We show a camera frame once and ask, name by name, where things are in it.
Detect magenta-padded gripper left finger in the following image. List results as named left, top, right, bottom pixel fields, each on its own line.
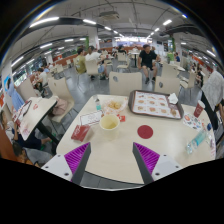
left=41, top=142, right=92, bottom=186

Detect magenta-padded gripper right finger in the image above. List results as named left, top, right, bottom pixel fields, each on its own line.
left=132, top=142, right=183, bottom=185

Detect clear blue-capped water bottle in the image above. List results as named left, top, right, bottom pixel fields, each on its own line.
left=185, top=128, right=209, bottom=155

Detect red card packet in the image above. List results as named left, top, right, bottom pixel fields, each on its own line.
left=70, top=124, right=92, bottom=143

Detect flat round red coaster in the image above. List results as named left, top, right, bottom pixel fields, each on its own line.
left=137, top=124, right=154, bottom=140

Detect white table card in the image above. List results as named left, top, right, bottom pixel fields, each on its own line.
left=79, top=110, right=104, bottom=127

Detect cream paper cup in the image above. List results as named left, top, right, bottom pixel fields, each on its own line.
left=99, top=114, right=121, bottom=132

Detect person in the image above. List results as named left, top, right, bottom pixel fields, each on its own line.
left=199, top=69, right=224, bottom=131
left=73, top=47, right=88, bottom=76
left=11, top=126, right=52, bottom=164
left=34, top=67, right=49, bottom=93
left=85, top=45, right=108, bottom=81
left=138, top=44, right=161, bottom=85

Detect brown food tray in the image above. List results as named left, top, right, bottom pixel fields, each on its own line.
left=128, top=89, right=185, bottom=120

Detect pink bag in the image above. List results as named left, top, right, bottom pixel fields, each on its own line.
left=51, top=98, right=69, bottom=117

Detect colourful sticker sheet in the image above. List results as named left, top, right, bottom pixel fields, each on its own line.
left=182, top=113, right=204, bottom=132

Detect small teal-capped bottle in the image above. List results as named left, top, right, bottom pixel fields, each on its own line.
left=93, top=94, right=102, bottom=112

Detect white paper bag of fries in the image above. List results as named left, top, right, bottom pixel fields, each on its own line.
left=101, top=98, right=129, bottom=116

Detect beige neighbouring table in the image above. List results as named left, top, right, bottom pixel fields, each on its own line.
left=13, top=95, right=61, bottom=144

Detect white crumpled napkin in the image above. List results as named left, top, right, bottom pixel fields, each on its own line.
left=167, top=92, right=180, bottom=105

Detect red paper cup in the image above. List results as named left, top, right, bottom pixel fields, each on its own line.
left=193, top=99, right=206, bottom=119

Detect beige chair with round hole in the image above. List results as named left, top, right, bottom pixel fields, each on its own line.
left=108, top=71, right=143, bottom=97
left=153, top=75, right=182, bottom=98

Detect group of beige chairs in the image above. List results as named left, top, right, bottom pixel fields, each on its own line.
left=54, top=49, right=198, bottom=89

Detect ceiling strip lights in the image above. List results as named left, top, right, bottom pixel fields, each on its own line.
left=11, top=14, right=218, bottom=68

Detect ceiling air conditioner unit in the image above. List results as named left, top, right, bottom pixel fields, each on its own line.
left=99, top=10, right=120, bottom=20

